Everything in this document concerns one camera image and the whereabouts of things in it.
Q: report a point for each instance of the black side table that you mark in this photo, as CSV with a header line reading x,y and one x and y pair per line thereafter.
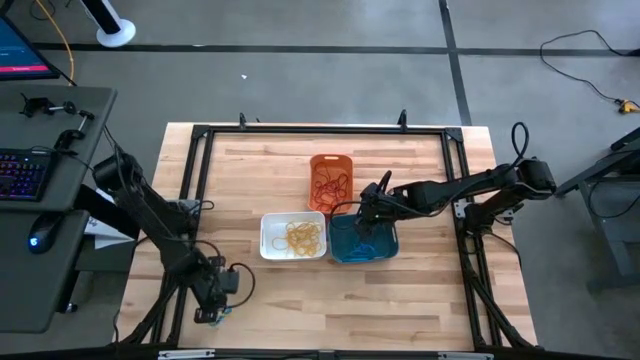
x,y
625,240

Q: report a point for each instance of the black aluminium table frame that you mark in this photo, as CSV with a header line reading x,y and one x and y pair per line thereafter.
x,y
325,130

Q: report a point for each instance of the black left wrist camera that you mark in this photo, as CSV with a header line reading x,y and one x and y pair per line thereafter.
x,y
230,281

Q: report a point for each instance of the white plastic basket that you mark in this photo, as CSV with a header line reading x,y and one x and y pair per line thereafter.
x,y
265,250

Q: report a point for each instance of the teal plastic basket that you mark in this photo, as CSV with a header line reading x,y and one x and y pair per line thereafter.
x,y
387,250

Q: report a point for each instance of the white paper sheet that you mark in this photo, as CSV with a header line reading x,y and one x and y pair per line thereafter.
x,y
107,240

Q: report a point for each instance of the black computer monitor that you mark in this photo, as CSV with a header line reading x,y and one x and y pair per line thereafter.
x,y
20,55

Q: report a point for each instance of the grey desk top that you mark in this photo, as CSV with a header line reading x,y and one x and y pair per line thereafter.
x,y
30,290

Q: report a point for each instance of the yellow rubber bands tangle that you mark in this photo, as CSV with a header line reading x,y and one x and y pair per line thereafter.
x,y
300,240

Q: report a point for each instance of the black computer mouse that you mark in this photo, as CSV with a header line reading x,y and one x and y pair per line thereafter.
x,y
45,232

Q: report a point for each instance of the backlit black keyboard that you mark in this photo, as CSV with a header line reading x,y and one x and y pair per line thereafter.
x,y
25,175

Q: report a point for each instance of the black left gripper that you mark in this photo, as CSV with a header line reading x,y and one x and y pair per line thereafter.
x,y
207,295

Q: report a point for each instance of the dark red rubber band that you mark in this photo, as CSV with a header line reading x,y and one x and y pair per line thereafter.
x,y
330,190

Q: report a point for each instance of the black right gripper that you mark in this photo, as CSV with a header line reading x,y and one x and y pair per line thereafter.
x,y
377,205

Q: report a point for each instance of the white black floor stand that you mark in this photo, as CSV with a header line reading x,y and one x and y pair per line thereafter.
x,y
117,32

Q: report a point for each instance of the light blue rubber band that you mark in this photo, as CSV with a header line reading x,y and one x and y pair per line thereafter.
x,y
360,257

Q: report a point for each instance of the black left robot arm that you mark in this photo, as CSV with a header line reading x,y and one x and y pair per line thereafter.
x,y
160,230

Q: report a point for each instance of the orange plastic basket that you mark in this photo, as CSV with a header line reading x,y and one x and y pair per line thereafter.
x,y
320,160

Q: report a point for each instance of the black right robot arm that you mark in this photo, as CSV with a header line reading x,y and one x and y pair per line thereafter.
x,y
450,192

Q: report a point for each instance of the silver edge bracket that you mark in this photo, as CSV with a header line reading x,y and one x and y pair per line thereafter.
x,y
185,355
465,356

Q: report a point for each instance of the black metal clamp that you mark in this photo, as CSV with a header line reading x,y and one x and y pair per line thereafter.
x,y
70,136
37,106

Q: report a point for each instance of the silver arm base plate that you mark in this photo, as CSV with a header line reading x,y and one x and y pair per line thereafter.
x,y
186,205
460,210

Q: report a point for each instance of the grey keyboard platform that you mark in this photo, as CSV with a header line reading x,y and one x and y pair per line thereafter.
x,y
30,130

